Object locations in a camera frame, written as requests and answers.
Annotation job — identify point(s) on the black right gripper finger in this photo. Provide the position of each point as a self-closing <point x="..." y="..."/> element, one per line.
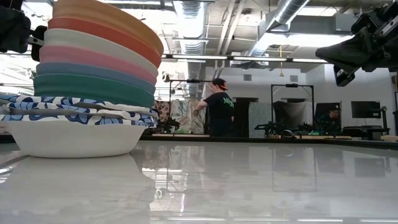
<point x="345" y="51"/>
<point x="343" y="77"/>

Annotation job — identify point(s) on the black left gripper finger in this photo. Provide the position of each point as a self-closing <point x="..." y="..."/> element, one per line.
<point x="14" y="31"/>
<point x="37" y="46"/>

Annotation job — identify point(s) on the white plastic bowl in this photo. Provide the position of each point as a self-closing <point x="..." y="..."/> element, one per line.
<point x="81" y="40"/>

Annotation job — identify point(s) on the pink plastic bowl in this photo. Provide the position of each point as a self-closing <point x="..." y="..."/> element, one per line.
<point x="81" y="56"/>

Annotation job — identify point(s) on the blue plastic bowl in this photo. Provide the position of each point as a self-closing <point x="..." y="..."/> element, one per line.
<point x="84" y="71"/>

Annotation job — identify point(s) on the blue floral paper bowl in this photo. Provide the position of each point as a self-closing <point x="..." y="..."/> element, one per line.
<point x="74" y="140"/>
<point x="18" y="107"/>
<point x="40" y="100"/>

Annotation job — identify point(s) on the green plastic bowl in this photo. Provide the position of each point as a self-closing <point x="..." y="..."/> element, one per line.
<point x="90" y="88"/>

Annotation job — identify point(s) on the yellow-tan plastic bowl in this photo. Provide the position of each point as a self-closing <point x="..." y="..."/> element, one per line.
<point x="109" y="15"/>

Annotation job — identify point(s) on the red-orange plastic bowl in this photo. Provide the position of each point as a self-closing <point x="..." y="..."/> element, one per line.
<point x="149" y="57"/>

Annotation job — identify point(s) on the black background robot arm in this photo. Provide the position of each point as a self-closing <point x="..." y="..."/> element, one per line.
<point x="270" y="127"/>

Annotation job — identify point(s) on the black computer monitor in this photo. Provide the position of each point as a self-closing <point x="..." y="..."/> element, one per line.
<point x="321" y="109"/>
<point x="365" y="109"/>

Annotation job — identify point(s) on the long ceiling light strip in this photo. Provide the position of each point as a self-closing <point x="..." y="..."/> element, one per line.
<point x="259" y="58"/>
<point x="199" y="57"/>
<point x="306" y="60"/>

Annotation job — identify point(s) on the person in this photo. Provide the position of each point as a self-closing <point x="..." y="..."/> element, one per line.
<point x="331" y="119"/>
<point x="219" y="112"/>

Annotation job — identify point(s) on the black desk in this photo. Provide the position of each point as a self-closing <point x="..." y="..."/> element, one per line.
<point x="370" y="130"/>

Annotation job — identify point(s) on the teal patterned panel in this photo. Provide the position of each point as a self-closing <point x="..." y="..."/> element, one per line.
<point x="259" y="119"/>

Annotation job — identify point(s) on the black partition panel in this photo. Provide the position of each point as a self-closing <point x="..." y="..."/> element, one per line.
<point x="242" y="121"/>

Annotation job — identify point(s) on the brown patterned cloth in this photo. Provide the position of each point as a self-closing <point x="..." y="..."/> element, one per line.
<point x="161" y="110"/>

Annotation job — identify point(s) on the pale patterned cloth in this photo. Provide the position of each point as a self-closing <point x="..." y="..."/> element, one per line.
<point x="183" y="115"/>

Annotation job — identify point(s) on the wooden board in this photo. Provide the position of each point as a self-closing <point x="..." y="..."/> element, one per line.
<point x="180" y="135"/>

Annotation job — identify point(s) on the black metal station frame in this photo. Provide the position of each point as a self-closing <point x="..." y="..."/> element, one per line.
<point x="192" y="81"/>
<point x="292" y="85"/>

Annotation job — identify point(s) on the wide silver ventilation duct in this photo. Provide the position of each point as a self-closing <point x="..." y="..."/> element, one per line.
<point x="286" y="12"/>

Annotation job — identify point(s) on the black table edge frame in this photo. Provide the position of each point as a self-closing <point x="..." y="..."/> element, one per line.
<point x="264" y="140"/>

